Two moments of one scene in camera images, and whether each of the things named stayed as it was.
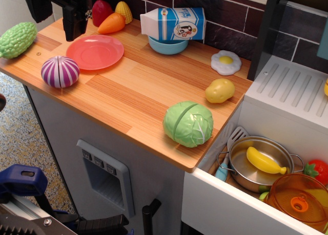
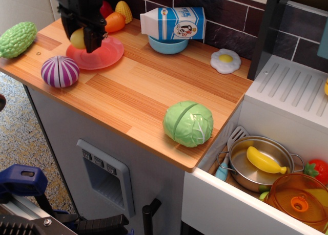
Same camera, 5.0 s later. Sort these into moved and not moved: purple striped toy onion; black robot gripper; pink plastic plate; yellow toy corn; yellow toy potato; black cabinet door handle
Moved: yellow toy potato; black robot gripper
Not moved: purple striped toy onion; black cabinet door handle; yellow toy corn; pink plastic plate
